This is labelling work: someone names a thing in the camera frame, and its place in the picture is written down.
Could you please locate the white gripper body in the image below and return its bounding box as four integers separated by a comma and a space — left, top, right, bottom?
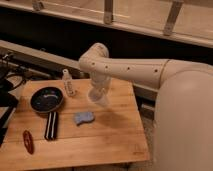
90, 74, 110, 93

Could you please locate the black equipment with cables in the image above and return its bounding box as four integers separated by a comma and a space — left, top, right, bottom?
0, 52, 26, 146

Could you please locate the red brown oval object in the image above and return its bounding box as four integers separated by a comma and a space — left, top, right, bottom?
23, 130, 34, 154

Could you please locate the wooden cutting board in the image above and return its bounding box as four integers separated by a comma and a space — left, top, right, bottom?
0, 79, 150, 171

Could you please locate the clear plastic bottle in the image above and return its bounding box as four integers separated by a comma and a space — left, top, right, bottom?
62, 69, 75, 97

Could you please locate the blue sponge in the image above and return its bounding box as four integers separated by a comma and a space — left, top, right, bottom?
74, 112, 95, 126

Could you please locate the dark ceramic bowl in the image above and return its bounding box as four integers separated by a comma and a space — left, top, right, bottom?
30, 87, 63, 113

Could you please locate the white ceramic cup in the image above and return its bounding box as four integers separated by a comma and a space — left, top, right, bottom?
88, 90, 108, 106

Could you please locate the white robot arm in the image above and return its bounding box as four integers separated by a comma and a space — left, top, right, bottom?
79, 43, 213, 171

